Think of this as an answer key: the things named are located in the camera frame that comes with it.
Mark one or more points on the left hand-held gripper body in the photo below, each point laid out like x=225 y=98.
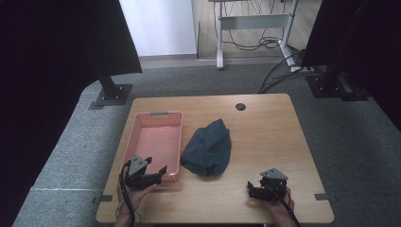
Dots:
x=137 y=176

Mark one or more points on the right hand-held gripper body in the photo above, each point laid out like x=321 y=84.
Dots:
x=274 y=186

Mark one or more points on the pink plastic basket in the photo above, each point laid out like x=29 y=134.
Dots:
x=157 y=145

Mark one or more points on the dark blue cloth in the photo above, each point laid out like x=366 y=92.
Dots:
x=208 y=151

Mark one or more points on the person's right hand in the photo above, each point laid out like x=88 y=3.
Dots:
x=280 y=206

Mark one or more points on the person's left hand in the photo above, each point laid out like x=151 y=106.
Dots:
x=136 y=198

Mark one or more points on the black metal stand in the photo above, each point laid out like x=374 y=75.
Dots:
x=110 y=93
x=331 y=83

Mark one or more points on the black curtain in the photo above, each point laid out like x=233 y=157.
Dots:
x=47 y=63
x=378 y=47

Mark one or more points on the grey table bracket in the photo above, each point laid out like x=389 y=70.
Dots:
x=321 y=196
x=105 y=198

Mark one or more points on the white desk frame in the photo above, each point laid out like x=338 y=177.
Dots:
x=252 y=22

